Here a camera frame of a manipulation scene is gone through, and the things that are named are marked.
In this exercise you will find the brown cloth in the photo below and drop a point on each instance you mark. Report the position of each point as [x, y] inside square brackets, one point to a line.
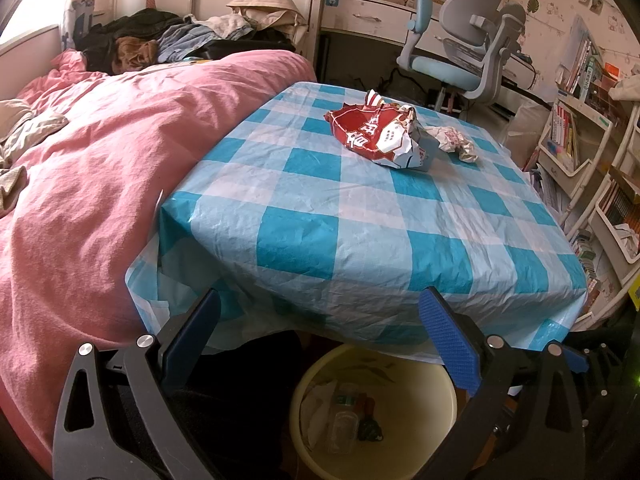
[135, 52]

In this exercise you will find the clear plastic bottle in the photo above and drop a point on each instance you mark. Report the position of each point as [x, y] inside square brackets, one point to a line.
[342, 425]

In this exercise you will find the white book rack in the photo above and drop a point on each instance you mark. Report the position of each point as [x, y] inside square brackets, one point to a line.
[592, 125]

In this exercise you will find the translucent plastic bag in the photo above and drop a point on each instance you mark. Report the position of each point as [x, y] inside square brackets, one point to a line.
[520, 130]

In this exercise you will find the white desk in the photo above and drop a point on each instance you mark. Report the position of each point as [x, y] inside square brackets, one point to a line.
[360, 17]

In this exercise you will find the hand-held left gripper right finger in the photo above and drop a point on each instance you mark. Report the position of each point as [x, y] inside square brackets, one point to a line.
[450, 345]

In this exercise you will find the cream cloth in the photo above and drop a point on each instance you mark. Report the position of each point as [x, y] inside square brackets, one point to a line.
[25, 130]

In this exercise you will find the pink blanket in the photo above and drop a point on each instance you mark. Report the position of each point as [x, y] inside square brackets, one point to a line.
[100, 185]

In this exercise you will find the blue denim clothing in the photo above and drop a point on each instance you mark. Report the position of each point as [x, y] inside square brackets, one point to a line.
[185, 42]

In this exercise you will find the red snack bag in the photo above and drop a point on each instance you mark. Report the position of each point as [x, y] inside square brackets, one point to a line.
[370, 130]

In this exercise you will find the blue checkered tablecloth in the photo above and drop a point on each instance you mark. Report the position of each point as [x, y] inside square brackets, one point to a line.
[350, 220]

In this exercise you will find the black bag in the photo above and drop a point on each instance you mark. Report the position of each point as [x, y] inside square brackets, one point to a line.
[240, 47]

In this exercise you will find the white tissue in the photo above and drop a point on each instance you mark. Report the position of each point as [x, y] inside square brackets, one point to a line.
[315, 415]

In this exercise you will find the white cloth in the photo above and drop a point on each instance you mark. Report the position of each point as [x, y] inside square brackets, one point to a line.
[225, 25]

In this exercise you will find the cream plastic bin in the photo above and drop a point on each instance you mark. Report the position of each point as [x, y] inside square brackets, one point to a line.
[415, 410]

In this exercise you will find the beige jacket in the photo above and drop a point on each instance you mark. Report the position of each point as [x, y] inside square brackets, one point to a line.
[265, 5]

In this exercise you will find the white paper bag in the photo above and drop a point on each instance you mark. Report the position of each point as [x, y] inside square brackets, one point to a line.
[452, 141]

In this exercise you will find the grey and blue office chair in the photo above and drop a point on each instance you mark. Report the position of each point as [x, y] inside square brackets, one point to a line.
[470, 15]

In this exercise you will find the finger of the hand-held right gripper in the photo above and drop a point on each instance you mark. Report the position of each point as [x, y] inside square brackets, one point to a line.
[576, 361]

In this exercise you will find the black clothing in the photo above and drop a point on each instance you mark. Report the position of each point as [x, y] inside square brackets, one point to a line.
[130, 25]

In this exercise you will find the dark green packet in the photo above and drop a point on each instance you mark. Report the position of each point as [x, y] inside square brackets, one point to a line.
[370, 429]

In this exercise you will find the white bookshelf with books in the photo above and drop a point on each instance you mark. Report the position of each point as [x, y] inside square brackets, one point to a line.
[565, 135]

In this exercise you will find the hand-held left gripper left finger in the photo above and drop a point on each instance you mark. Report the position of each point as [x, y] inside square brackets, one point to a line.
[195, 340]

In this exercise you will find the pink printed curtain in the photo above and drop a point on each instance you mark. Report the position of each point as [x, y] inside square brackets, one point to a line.
[82, 10]

